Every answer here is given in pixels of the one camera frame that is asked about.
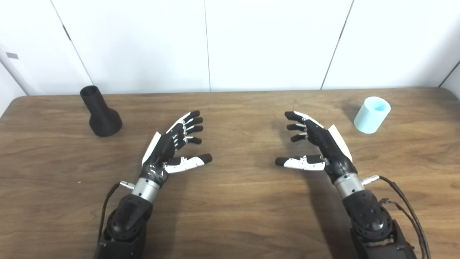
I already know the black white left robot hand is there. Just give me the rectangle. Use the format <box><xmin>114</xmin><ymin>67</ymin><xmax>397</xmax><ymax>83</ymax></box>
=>
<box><xmin>139</xmin><ymin>110</ymin><xmax>213</xmax><ymax>187</ymax></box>

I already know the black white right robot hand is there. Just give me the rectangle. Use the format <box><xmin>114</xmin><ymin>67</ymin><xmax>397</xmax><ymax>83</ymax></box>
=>
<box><xmin>275</xmin><ymin>111</ymin><xmax>358</xmax><ymax>184</ymax></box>

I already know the light-blue hose piece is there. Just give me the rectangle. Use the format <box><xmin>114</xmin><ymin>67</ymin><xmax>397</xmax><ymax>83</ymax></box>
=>
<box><xmin>354</xmin><ymin>96</ymin><xmax>391</xmax><ymax>134</ymax></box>

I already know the black flared nozzle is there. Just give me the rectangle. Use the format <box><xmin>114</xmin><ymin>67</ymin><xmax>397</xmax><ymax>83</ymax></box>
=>
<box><xmin>80</xmin><ymin>85</ymin><xmax>123</xmax><ymax>137</ymax></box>

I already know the thick black right wrist cable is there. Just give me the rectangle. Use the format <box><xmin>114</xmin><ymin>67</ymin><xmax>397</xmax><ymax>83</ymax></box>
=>
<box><xmin>362</xmin><ymin>175</ymin><xmax>431</xmax><ymax>259</ymax></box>

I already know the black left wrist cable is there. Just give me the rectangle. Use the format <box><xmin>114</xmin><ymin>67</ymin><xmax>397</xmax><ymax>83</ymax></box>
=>
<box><xmin>98</xmin><ymin>181</ymin><xmax>135</xmax><ymax>245</ymax></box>

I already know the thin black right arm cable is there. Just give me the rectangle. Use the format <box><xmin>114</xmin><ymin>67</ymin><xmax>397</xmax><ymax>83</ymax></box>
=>
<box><xmin>380</xmin><ymin>198</ymin><xmax>428</xmax><ymax>259</ymax></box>

